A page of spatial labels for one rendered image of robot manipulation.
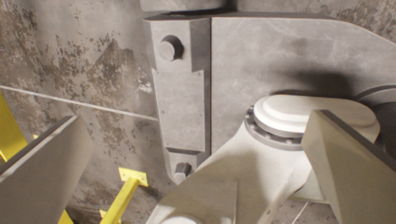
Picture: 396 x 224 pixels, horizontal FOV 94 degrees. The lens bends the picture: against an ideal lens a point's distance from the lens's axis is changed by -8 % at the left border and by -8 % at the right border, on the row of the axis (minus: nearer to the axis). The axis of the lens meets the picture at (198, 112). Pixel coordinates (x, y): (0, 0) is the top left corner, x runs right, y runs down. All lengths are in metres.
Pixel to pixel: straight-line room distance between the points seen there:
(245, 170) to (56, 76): 0.86
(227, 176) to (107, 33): 0.61
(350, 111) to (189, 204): 0.31
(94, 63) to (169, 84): 0.41
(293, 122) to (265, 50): 0.18
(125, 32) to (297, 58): 0.52
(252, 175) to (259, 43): 0.27
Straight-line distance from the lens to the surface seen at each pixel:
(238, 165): 0.31
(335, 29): 0.48
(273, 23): 0.45
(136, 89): 0.78
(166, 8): 0.44
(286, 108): 0.37
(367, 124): 0.40
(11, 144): 0.52
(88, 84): 0.89
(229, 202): 0.24
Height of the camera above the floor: 0.61
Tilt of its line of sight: 56 degrees down
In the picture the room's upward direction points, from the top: 158 degrees counter-clockwise
